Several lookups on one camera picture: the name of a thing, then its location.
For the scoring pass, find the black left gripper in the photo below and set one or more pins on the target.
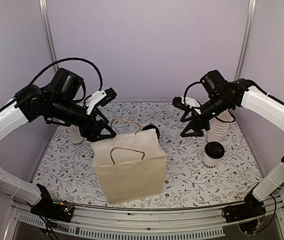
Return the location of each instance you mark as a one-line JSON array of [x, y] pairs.
[[92, 134]]

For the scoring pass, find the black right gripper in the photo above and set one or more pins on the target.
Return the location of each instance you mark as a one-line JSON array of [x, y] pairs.
[[193, 124]]

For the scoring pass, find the black plastic cup lid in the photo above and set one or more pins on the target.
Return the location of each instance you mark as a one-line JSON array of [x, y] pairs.
[[214, 150]]

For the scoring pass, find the white paper coffee cup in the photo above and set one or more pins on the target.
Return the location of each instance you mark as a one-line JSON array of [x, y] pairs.
[[210, 162]]

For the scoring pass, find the cream paper bag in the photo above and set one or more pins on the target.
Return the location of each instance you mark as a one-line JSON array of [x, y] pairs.
[[130, 166]]

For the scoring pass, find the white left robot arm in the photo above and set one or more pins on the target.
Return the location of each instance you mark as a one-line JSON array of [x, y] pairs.
[[57, 104]]

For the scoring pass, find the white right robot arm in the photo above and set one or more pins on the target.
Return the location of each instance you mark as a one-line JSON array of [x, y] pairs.
[[224, 95]]

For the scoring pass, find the stack of white paper cups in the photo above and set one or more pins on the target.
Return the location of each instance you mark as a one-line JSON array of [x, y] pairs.
[[219, 126]]

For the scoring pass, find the cup of white straws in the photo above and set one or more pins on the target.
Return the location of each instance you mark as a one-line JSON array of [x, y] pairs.
[[74, 136]]

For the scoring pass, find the floral patterned table mat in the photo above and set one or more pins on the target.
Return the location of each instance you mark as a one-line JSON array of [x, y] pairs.
[[66, 171]]

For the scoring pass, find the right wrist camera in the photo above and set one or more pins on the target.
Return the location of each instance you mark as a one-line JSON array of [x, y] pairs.
[[185, 103]]

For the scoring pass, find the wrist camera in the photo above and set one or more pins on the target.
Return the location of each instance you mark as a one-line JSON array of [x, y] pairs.
[[185, 103], [99, 98]]

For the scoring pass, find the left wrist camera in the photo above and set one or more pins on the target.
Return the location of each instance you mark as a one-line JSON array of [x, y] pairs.
[[99, 98]]

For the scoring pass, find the right aluminium frame post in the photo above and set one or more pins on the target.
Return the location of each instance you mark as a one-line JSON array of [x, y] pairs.
[[246, 38]]

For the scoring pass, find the aluminium frame post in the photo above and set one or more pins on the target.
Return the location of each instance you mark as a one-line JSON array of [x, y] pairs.
[[246, 38], [47, 29]]

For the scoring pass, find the metal front rail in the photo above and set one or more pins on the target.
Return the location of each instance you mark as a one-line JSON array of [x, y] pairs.
[[105, 223]]

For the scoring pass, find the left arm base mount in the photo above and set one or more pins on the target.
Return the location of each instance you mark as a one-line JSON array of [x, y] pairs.
[[53, 210]]

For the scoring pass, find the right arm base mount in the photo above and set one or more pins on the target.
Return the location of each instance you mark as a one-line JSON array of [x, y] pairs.
[[249, 216]]

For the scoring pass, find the left aluminium frame post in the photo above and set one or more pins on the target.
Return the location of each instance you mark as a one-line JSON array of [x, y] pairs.
[[47, 29]]

